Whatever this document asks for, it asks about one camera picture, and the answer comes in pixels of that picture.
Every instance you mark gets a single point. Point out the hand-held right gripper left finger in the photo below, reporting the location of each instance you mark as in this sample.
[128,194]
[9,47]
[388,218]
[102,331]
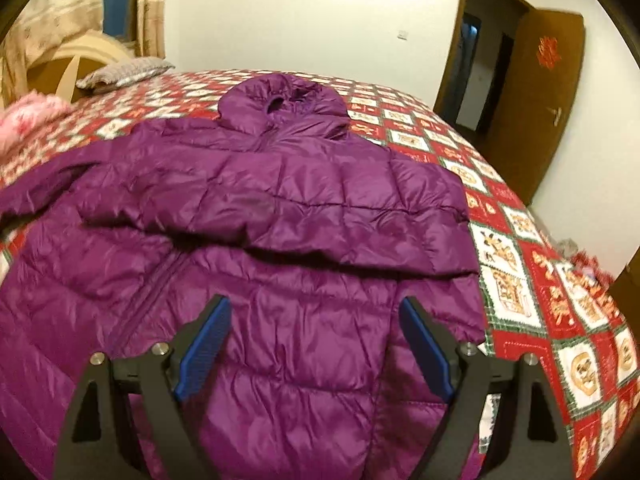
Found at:
[205,350]

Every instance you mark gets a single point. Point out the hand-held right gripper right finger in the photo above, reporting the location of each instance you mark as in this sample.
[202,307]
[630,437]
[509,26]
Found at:
[425,350]

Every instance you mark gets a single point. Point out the purple down jacket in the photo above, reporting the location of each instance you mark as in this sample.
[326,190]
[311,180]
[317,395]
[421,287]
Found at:
[300,210]

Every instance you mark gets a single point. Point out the red printed bedspread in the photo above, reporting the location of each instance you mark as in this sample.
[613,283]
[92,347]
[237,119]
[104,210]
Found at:
[525,270]

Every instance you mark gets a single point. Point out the brown wooden door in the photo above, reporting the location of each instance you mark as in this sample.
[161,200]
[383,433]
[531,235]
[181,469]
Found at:
[540,125]

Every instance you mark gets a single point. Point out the grey striped pillow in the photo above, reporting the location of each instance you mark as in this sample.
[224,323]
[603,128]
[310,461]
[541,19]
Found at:
[125,72]

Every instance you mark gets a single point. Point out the pink fluffy blanket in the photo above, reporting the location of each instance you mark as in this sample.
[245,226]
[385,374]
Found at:
[30,115]

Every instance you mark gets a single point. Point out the red paper door decoration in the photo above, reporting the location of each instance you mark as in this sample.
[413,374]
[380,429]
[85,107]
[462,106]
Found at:
[546,51]

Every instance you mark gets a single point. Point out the cream wooden headboard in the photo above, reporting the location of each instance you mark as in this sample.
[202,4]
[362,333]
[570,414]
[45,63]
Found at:
[90,42]

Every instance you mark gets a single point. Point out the beige floral curtain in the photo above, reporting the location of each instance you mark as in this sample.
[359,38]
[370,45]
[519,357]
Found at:
[150,10]
[60,5]

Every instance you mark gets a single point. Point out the window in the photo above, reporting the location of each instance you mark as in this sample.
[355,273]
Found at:
[117,5]

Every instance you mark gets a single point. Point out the brown wooden door frame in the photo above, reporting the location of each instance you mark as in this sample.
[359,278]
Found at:
[447,60]

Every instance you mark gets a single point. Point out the white wall switch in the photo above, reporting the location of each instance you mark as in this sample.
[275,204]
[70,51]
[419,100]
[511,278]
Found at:
[403,35]

